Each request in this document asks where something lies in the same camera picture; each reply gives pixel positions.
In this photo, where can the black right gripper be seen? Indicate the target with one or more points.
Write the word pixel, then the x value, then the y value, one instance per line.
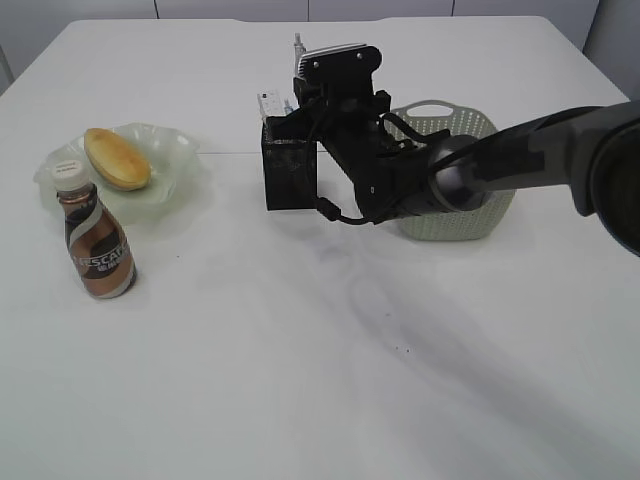
pixel 325 110

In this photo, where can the translucent green wavy plate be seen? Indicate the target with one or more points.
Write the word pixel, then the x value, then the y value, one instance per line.
pixel 175 170

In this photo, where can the yellow bread loaf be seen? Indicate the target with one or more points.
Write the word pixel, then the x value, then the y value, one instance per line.
pixel 120 163

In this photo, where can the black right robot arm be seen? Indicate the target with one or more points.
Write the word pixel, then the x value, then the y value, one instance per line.
pixel 397 172

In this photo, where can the black mesh pen holder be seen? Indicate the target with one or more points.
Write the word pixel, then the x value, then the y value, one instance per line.
pixel 289 165

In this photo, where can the grey grip ballpoint pen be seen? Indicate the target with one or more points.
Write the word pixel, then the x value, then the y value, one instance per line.
pixel 299 51

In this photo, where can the transparent plastic ruler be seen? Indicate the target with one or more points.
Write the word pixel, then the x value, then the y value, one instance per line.
pixel 270 104

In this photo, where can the brown Nescafe coffee bottle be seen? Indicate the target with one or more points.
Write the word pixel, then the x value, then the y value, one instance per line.
pixel 95 241

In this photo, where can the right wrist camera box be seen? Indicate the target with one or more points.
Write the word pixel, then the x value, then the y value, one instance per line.
pixel 342 71

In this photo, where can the light green plastic basket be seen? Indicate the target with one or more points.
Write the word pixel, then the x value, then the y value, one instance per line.
pixel 429 116

